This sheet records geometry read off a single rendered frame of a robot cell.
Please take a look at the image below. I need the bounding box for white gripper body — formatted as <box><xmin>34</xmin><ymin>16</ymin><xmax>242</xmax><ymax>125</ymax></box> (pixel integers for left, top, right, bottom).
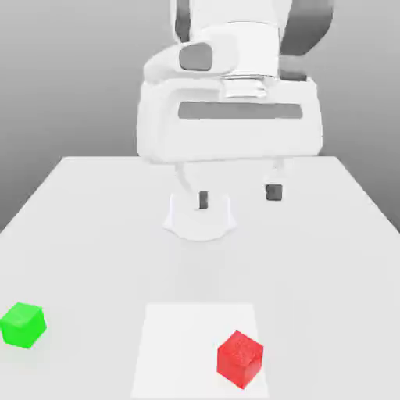
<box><xmin>136</xmin><ymin>76</ymin><xmax>323</xmax><ymax>166</ymax></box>

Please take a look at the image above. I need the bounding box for small red cube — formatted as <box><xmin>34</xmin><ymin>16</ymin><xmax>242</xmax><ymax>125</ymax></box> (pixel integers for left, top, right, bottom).
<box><xmin>216</xmin><ymin>330</ymin><xmax>265</xmax><ymax>391</ymax></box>

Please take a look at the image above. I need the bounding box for small green cube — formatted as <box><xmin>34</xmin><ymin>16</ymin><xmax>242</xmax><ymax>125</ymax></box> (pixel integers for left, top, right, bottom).
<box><xmin>0</xmin><ymin>301</ymin><xmax>48</xmax><ymax>350</ymax></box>

